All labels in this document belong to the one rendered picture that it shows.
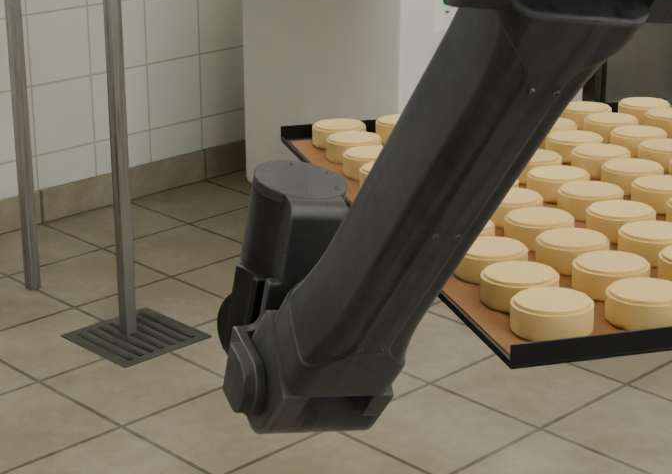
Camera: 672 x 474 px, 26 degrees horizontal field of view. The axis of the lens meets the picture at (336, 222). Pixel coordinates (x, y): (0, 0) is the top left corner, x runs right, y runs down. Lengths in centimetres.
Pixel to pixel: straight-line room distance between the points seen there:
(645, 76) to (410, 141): 477
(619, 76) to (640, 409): 253
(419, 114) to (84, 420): 243
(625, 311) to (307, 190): 20
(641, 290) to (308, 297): 23
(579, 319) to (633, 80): 459
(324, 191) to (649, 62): 458
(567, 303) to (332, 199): 15
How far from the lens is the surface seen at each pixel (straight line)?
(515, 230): 104
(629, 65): 544
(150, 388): 317
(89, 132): 428
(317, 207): 84
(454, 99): 63
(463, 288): 96
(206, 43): 449
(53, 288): 375
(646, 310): 89
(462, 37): 63
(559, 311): 87
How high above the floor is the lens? 135
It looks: 19 degrees down
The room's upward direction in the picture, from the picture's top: straight up
